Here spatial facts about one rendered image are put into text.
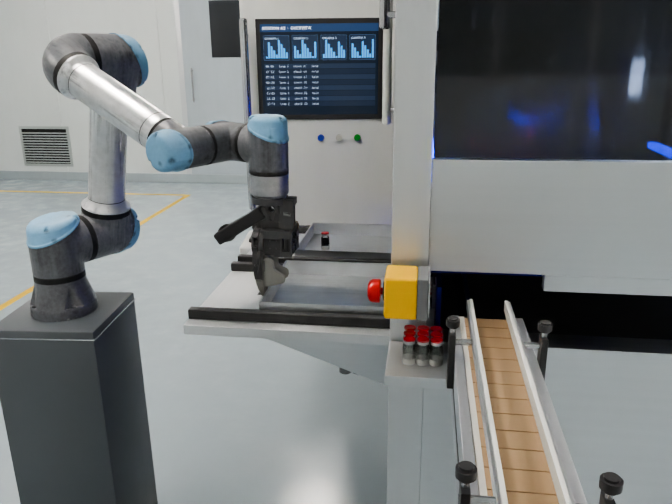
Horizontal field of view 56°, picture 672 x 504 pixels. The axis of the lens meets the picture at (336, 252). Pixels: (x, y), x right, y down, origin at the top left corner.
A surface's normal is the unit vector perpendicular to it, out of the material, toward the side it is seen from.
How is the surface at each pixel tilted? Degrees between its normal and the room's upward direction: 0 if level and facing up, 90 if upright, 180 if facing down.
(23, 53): 90
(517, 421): 0
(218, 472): 0
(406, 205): 90
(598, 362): 90
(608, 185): 90
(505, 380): 0
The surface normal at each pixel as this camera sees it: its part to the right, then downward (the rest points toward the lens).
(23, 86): -0.14, 0.30
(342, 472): -0.01, -0.95
